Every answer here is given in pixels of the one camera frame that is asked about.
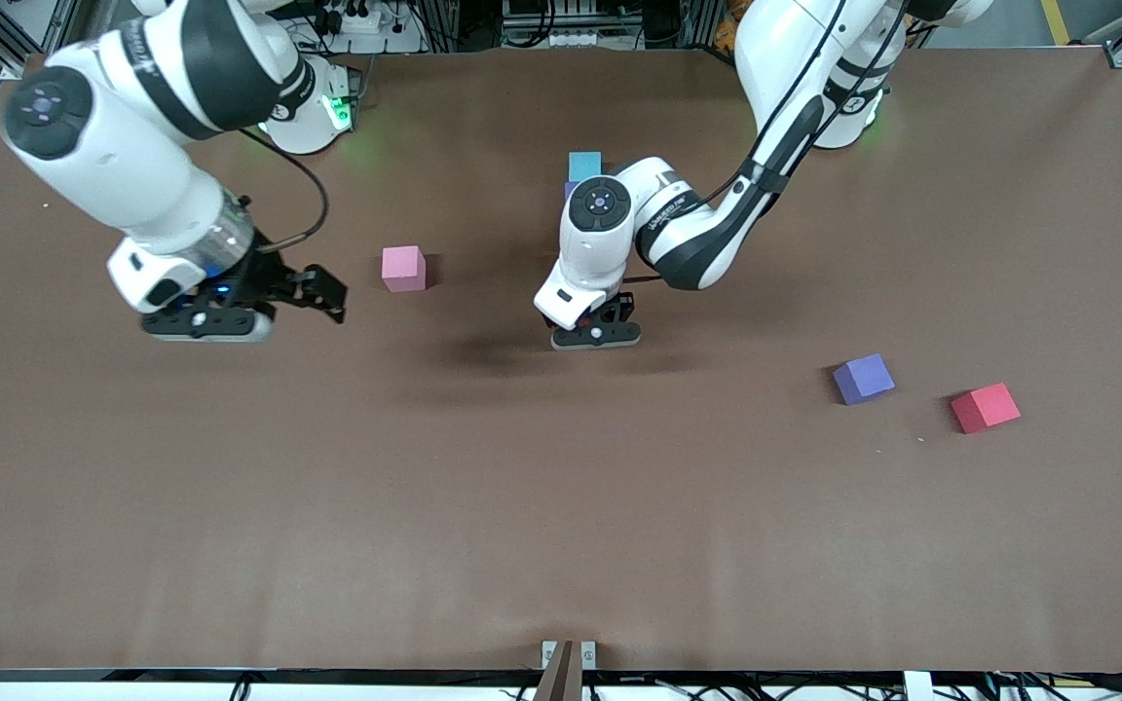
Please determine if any red foam cube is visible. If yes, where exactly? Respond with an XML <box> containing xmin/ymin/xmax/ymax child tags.
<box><xmin>951</xmin><ymin>383</ymin><xmax>1022</xmax><ymax>435</ymax></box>

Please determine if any brown table cover mat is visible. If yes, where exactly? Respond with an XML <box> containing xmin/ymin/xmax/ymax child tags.
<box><xmin>0</xmin><ymin>47</ymin><xmax>1122</xmax><ymax>675</ymax></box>

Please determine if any metal equipment rack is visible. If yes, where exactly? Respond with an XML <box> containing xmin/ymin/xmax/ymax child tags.
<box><xmin>498</xmin><ymin>0</ymin><xmax>625</xmax><ymax>50</ymax></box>

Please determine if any brown camera mount bar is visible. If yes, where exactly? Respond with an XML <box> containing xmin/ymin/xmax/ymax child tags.
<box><xmin>533</xmin><ymin>640</ymin><xmax>575</xmax><ymax>701</ymax></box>

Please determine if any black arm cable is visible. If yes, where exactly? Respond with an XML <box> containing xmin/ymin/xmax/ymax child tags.
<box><xmin>619</xmin><ymin>0</ymin><xmax>888</xmax><ymax>288</ymax></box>
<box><xmin>238</xmin><ymin>127</ymin><xmax>331</xmax><ymax>254</ymax></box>

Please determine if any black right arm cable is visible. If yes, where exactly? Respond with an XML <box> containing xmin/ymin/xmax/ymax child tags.
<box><xmin>238</xmin><ymin>127</ymin><xmax>331</xmax><ymax>254</ymax></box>

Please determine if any white power strip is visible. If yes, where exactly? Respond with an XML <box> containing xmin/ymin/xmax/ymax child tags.
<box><xmin>318</xmin><ymin>0</ymin><xmax>426</xmax><ymax>55</ymax></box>

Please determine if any black cable bundle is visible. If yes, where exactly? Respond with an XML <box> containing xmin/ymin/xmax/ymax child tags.
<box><xmin>985</xmin><ymin>654</ymin><xmax>1122</xmax><ymax>701</ymax></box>

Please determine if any pink foam cube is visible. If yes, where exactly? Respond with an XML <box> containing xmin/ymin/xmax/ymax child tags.
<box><xmin>382</xmin><ymin>245</ymin><xmax>428</xmax><ymax>293</ymax></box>

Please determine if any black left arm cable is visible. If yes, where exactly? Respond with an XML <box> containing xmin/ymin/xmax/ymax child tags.
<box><xmin>619</xmin><ymin>0</ymin><xmax>888</xmax><ymax>288</ymax></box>

